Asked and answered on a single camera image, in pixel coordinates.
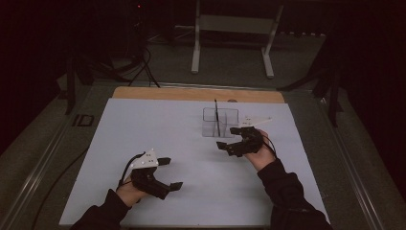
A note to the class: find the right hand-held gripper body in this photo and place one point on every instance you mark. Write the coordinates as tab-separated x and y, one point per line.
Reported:
250	142

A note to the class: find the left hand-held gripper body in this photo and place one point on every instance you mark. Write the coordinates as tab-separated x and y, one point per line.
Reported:
146	180

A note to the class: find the clear acrylic organizer box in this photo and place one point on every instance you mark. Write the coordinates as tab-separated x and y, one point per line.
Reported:
209	127

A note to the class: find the black makeup brush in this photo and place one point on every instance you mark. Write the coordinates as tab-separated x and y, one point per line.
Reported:
217	118

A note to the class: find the person's right hand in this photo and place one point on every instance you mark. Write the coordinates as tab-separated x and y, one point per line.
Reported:
263	158

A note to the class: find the person's left hand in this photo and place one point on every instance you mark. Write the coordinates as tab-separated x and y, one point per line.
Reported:
129	193

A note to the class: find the white table mat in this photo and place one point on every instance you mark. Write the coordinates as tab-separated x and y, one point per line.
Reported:
191	169

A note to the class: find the black tripod stand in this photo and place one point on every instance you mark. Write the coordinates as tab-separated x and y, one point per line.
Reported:
328	83
71	86

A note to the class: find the white metal stand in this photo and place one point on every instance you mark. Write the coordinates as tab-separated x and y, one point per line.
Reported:
236	24

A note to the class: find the metal floor rail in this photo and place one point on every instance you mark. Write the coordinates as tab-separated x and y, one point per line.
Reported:
35	172
354	169

